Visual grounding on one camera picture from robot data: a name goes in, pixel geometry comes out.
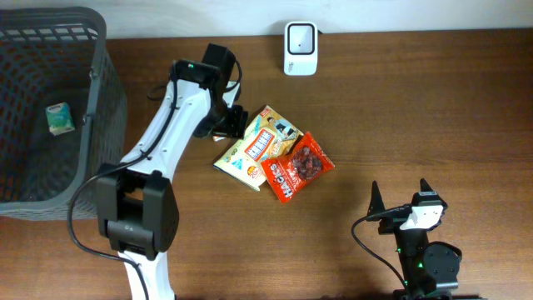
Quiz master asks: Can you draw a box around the red Hacks candy bag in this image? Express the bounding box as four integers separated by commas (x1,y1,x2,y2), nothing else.
260,131,336,204

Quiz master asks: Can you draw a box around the yellow snack bag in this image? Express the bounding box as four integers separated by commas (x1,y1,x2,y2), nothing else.
213,105,303,191

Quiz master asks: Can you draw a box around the green Kleenex tissue pack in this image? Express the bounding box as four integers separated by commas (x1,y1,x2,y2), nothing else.
45,102,75,136

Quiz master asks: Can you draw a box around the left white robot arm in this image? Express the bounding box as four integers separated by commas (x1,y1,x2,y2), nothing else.
95,43,248,299

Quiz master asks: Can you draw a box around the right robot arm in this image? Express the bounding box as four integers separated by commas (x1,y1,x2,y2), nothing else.
367,179,462,299

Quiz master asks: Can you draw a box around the white barcode scanner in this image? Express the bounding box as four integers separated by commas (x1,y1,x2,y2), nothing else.
283,21,318,76

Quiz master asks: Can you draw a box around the grey plastic mesh basket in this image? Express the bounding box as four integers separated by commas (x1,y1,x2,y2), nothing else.
1,7,127,221

